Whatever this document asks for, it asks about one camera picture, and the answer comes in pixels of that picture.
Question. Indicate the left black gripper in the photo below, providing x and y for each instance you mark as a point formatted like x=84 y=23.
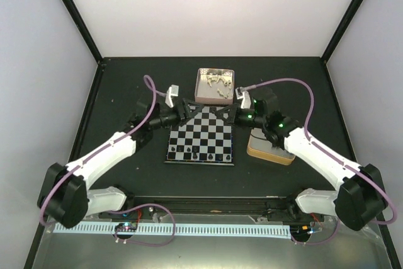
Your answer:
x=201 y=106

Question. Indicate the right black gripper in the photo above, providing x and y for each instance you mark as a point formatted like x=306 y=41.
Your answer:
x=233 y=114

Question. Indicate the black and grey chessboard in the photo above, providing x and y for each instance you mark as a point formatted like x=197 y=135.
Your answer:
x=208 y=133

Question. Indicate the black chess king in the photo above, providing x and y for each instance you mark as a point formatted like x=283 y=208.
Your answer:
x=195 y=151

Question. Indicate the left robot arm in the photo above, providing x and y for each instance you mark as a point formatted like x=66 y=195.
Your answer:
x=66 y=194

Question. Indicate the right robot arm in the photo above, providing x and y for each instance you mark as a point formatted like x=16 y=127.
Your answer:
x=358 y=195

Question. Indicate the pile of white chess pieces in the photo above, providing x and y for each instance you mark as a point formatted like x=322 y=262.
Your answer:
x=220 y=84

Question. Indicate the small green circuit board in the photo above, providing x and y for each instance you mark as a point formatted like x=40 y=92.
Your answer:
x=126 y=227

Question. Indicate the pink tin tray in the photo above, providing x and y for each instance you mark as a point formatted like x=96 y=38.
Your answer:
x=202 y=91

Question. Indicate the yellow tin tray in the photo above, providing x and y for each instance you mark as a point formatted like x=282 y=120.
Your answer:
x=259 y=147

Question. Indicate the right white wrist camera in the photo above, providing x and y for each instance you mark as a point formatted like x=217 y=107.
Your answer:
x=243 y=98

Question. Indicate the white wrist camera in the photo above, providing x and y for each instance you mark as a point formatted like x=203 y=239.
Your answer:
x=171 y=94
x=243 y=98

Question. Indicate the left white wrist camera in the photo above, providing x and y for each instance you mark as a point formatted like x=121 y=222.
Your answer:
x=171 y=94

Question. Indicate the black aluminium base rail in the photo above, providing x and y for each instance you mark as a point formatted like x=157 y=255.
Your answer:
x=272 y=208

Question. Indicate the light blue slotted cable duct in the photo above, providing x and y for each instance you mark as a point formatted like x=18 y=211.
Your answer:
x=168 y=229

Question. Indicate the left black frame post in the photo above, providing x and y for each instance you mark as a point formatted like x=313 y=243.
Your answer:
x=83 y=30

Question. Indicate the black frame post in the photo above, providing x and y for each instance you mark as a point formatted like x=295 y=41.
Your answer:
x=83 y=30
x=343 y=25

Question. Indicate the right black frame post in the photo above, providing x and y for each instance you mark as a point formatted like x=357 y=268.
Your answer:
x=343 y=25

